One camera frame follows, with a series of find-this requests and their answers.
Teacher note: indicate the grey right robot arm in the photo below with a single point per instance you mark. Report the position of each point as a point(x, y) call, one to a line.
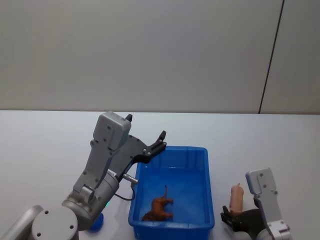
point(265, 190)

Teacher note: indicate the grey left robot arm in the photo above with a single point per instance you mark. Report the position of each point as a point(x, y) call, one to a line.
point(97, 160)

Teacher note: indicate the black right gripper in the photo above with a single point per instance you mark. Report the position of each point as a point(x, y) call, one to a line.
point(247, 218)

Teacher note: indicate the blue plastic bin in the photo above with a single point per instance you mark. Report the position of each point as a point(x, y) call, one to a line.
point(175, 175)

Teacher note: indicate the brown lion toy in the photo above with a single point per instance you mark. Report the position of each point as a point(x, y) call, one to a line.
point(158, 207)

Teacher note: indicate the pink pig toy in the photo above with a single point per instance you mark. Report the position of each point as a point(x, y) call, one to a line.
point(237, 198)

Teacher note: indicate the small blue round cap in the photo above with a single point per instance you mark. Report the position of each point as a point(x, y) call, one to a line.
point(97, 222)

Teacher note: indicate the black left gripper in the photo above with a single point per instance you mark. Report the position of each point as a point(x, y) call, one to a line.
point(130, 152)

